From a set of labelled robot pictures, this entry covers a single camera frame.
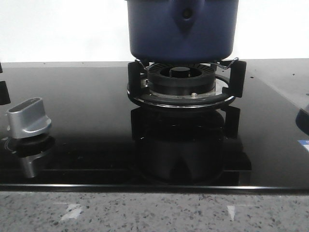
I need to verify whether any blue cooking pot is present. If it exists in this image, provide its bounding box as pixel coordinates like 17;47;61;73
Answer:
126;0;239;64

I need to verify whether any black gas burner head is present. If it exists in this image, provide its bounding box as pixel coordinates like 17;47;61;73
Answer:
147;63;215;96

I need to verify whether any black glass cooktop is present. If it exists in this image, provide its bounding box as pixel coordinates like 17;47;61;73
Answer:
0;59;309;193

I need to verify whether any silver stove control knob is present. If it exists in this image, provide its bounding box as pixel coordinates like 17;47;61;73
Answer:
7;98;52;139

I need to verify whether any left black pan support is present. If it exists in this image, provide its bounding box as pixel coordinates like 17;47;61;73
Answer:
0;60;11;106

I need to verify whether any blue sticker label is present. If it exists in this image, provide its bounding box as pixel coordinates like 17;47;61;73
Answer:
298;140;309;152

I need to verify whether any black pan support ring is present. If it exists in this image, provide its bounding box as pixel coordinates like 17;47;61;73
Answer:
126;57;247;108

